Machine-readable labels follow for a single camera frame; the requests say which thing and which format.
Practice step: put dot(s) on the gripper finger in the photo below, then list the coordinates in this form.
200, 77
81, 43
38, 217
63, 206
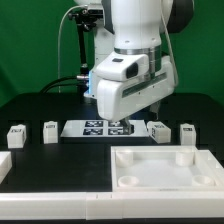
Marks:
128, 127

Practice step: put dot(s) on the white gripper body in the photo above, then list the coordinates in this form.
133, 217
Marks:
118, 100

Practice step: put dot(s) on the white square table top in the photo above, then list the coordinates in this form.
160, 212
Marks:
165, 168

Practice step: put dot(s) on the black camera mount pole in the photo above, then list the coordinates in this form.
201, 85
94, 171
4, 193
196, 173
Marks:
81, 40

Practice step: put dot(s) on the white U-shaped obstacle fence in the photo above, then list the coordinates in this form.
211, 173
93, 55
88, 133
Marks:
111, 205

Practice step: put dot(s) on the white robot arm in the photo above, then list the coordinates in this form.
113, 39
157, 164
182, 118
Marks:
134, 27

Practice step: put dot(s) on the white marker base plate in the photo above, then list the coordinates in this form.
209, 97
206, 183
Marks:
103, 128

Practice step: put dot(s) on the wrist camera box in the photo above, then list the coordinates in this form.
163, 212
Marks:
118, 67

